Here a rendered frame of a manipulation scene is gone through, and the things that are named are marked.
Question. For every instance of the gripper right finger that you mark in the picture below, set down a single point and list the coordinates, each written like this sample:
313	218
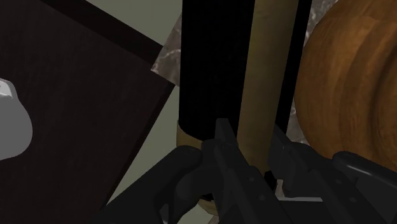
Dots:
356	189

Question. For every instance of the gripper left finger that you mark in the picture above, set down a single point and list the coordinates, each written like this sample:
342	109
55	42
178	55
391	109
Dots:
228	173

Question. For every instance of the black and tan cylinder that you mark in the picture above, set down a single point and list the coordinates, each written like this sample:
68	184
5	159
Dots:
214	68

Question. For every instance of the brown wooden round object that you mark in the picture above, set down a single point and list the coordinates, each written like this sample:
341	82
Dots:
350	86

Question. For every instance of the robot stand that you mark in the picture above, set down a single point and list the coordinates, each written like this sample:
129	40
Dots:
80	118

